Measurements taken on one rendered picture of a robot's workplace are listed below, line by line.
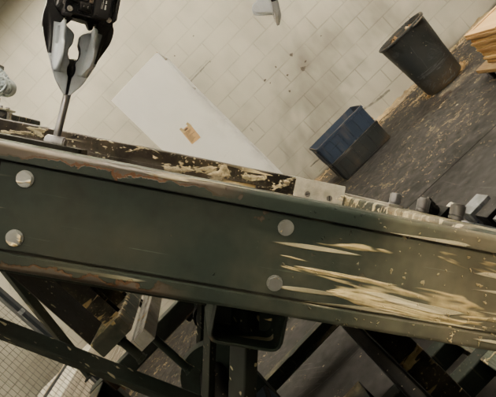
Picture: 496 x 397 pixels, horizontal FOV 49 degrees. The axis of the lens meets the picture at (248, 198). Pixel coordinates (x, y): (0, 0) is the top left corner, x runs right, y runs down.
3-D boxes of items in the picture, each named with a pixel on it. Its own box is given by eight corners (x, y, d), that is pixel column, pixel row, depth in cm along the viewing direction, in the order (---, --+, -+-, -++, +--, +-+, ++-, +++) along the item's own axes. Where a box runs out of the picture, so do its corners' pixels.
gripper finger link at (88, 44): (72, 93, 68) (84, 19, 67) (64, 94, 73) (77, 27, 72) (96, 98, 69) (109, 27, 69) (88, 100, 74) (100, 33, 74)
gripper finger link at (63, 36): (45, 87, 66) (58, 12, 66) (40, 89, 71) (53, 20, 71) (72, 93, 68) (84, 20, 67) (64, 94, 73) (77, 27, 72)
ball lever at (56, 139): (64, 150, 71) (87, 57, 74) (35, 144, 70) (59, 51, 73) (69, 157, 74) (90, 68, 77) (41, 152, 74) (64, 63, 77)
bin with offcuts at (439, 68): (476, 60, 487) (429, 6, 478) (434, 101, 493) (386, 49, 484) (454, 64, 538) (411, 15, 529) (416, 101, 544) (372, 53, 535)
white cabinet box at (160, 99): (322, 217, 487) (157, 51, 460) (276, 261, 494) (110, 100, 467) (313, 204, 547) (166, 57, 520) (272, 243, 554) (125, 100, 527)
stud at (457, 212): (465, 223, 89) (469, 205, 89) (451, 220, 89) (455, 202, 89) (458, 221, 91) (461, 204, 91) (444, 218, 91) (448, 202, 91)
